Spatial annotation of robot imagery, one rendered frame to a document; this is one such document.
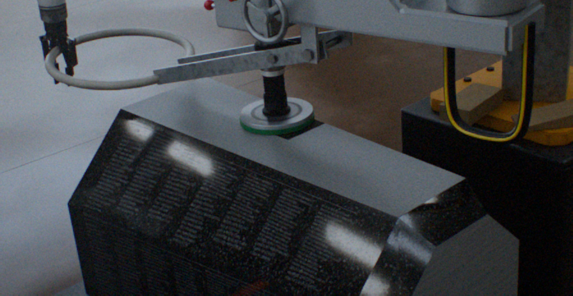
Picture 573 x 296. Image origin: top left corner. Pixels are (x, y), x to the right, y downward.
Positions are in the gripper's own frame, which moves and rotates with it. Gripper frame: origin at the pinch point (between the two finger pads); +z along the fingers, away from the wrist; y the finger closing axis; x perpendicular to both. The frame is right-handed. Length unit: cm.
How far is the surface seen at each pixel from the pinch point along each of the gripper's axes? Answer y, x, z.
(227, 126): 73, -24, -4
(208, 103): 60, -9, -3
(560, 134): 164, -1, -5
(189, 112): 57, -17, -3
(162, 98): 43.3, -8.5, -1.5
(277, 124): 90, -26, -8
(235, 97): 66, -3, -3
